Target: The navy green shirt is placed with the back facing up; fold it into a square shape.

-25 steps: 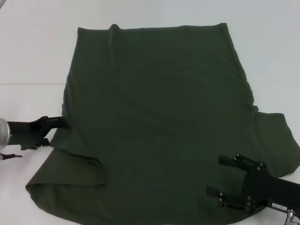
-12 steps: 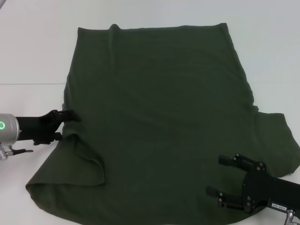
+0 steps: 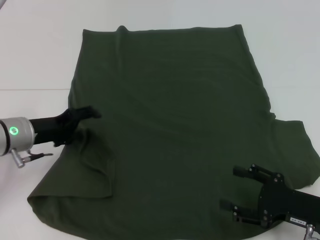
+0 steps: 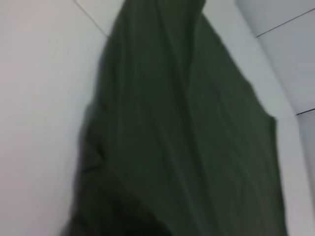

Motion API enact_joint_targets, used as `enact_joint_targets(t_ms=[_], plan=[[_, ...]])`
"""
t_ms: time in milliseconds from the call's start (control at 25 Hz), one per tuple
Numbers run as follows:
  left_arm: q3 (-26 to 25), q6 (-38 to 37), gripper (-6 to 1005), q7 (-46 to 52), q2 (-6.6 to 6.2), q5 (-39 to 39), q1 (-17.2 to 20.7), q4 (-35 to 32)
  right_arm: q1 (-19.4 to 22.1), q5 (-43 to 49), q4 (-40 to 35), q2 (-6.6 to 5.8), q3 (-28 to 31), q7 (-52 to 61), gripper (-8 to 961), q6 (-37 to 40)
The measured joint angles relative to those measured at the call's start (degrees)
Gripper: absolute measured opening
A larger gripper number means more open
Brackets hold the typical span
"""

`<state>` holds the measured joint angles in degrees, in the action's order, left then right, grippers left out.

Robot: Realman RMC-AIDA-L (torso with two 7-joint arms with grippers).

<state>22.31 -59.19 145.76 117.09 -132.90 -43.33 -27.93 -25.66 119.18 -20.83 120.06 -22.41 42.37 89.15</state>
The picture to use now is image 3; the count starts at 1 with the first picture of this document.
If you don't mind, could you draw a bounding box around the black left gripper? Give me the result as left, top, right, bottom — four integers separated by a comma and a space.
29, 105, 102, 148

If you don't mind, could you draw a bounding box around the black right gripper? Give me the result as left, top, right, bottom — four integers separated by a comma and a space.
219, 163, 320, 229

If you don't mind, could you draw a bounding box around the dark green shirt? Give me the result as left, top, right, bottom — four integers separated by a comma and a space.
26, 24, 320, 240

